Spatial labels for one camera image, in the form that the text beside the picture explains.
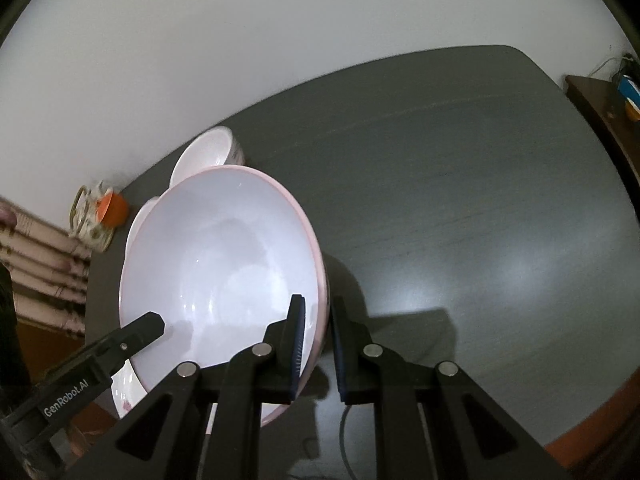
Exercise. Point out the floral ceramic teapot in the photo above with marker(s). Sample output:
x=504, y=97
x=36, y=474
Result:
x=87, y=232

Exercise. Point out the white bowl with patterned band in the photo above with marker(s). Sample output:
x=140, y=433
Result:
x=205, y=152

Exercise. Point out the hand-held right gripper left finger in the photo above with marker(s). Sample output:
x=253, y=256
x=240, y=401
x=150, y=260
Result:
x=298, y=345

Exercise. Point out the white plate with pink flowers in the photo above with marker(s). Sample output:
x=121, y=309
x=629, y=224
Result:
x=125, y=390

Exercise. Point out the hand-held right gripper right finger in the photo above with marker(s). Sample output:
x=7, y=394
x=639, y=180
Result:
x=339, y=360

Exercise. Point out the beige patterned curtain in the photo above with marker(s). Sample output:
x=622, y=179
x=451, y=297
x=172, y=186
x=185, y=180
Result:
x=40, y=270

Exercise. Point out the blue box with orange patches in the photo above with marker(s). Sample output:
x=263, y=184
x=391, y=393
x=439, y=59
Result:
x=630, y=90

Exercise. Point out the orange lidded cup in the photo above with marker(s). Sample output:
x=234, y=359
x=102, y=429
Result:
x=115, y=212

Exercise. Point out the brown wooden cabinet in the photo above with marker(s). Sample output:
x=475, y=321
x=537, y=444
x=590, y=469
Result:
x=45, y=340

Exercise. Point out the dark wooden side cabinet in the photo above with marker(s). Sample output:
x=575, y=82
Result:
x=600, y=110

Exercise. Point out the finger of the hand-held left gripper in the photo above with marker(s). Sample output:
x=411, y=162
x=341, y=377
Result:
x=135, y=335

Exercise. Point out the pink bowl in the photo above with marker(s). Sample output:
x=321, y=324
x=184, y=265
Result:
x=225, y=260

